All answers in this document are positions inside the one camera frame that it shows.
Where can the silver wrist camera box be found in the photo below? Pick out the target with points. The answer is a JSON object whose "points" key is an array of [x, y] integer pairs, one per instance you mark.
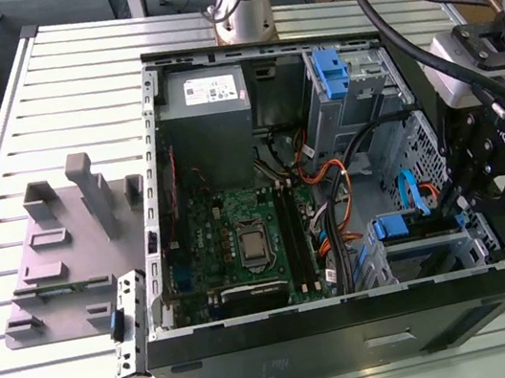
{"points": [[453, 82]]}

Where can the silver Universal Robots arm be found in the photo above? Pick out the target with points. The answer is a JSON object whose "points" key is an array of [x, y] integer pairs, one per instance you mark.
{"points": [[248, 20]]}

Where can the silver disk bay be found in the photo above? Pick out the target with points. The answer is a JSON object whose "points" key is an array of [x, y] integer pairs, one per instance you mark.
{"points": [[426, 243]]}

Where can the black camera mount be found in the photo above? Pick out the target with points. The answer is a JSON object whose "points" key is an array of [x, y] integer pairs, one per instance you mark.
{"points": [[474, 35]]}

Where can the grey power supply unit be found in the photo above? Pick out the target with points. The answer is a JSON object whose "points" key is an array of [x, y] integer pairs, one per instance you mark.
{"points": [[206, 143]]}

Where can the black RAM slot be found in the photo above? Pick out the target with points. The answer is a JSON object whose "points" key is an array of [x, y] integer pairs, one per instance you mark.
{"points": [[303, 239], [290, 236]]}

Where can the green RAM stick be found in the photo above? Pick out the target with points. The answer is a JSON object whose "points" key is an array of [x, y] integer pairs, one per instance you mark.
{"points": [[77, 287]]}

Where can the black graphics card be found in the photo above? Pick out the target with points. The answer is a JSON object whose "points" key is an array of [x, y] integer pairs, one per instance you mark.
{"points": [[252, 301]]}

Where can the grey parts rack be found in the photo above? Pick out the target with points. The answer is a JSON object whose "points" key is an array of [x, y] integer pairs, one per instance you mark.
{"points": [[89, 255]]}

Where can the green motherboard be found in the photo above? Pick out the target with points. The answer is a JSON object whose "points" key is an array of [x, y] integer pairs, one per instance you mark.
{"points": [[207, 235]]}

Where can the silver CPU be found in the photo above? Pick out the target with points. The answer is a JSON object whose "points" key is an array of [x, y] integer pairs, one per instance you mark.
{"points": [[253, 246]]}

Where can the silver drive cage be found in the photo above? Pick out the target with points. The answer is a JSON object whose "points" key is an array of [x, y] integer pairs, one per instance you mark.
{"points": [[333, 122]]}

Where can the black open PC case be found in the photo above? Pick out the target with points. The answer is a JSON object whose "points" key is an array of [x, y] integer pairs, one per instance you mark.
{"points": [[308, 349]]}

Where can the CPU socket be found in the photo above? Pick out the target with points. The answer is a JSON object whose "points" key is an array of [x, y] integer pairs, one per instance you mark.
{"points": [[249, 223]]}

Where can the blue drive latch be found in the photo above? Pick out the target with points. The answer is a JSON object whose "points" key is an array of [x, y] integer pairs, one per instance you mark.
{"points": [[331, 71]]}

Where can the silver expansion slot bracket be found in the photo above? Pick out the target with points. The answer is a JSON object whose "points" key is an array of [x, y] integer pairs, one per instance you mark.
{"points": [[133, 311]]}

